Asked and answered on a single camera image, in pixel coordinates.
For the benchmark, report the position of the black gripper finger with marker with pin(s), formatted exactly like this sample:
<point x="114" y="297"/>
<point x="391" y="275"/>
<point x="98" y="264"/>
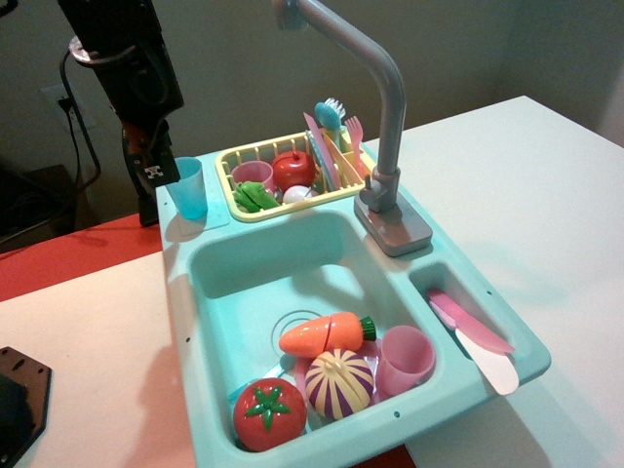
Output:
<point x="162" y="171"/>

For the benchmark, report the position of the pink toy fork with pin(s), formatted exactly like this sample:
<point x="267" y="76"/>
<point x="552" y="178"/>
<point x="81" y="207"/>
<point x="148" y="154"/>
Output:
<point x="355" y="132"/>

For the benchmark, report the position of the grey toy faucet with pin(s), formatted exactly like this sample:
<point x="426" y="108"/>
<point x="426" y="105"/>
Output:
<point x="391" y="220"/>

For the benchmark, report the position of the blue dish brush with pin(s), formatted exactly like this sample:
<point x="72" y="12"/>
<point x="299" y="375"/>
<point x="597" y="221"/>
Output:
<point x="329" y="114"/>

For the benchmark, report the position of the green toy vegetable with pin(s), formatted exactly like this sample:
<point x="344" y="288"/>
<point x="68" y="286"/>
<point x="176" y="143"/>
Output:
<point x="254" y="197"/>

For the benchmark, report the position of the white wall outlet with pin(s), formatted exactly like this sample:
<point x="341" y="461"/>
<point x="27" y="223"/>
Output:
<point x="57" y="99"/>

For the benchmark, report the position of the yellow dish rack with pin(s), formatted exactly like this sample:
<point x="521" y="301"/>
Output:
<point x="266" y="150"/>

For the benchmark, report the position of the white toy egg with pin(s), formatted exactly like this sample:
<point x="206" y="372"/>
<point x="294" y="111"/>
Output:
<point x="298" y="193"/>

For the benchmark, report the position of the pink cup in sink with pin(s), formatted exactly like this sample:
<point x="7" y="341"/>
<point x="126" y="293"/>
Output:
<point x="406" y="358"/>

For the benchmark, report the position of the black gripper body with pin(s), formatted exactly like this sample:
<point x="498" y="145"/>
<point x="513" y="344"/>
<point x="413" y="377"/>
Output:
<point x="139" y="138"/>

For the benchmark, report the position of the blue plastic cup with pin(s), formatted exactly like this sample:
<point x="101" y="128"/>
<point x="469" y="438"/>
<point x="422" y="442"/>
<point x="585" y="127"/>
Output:
<point x="188" y="193"/>

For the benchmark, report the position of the white toy spatula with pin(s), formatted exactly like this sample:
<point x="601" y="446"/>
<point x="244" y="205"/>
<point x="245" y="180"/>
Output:
<point x="497" y="369"/>

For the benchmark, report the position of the red toy apple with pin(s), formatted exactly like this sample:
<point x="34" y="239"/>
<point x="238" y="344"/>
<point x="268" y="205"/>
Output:
<point x="292" y="168"/>

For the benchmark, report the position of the red toy tomato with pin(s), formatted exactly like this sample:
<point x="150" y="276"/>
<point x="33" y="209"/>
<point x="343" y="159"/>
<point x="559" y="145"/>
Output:
<point x="269" y="413"/>

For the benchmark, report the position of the teal plate in rack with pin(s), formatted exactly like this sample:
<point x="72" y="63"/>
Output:
<point x="323" y="168"/>

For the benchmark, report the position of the teal toy sink unit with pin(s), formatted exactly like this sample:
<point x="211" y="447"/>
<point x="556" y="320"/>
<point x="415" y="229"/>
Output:
<point x="234" y="287"/>

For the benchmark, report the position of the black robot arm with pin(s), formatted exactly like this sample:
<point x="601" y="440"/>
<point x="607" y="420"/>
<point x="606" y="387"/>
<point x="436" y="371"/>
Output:
<point x="121" y="41"/>

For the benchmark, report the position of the orange toy carrot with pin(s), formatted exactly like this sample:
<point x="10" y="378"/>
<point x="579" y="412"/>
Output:
<point x="341" y="330"/>

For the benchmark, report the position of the pink toy knife in rack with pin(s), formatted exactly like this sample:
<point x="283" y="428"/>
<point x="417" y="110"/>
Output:
<point x="331" y="171"/>

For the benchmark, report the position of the pink cup in rack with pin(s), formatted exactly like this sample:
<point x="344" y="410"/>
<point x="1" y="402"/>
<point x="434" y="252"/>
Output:
<point x="256" y="171"/>

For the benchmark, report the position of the purple striped toy onion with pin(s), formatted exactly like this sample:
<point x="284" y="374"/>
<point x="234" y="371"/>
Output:
<point x="339" y="383"/>

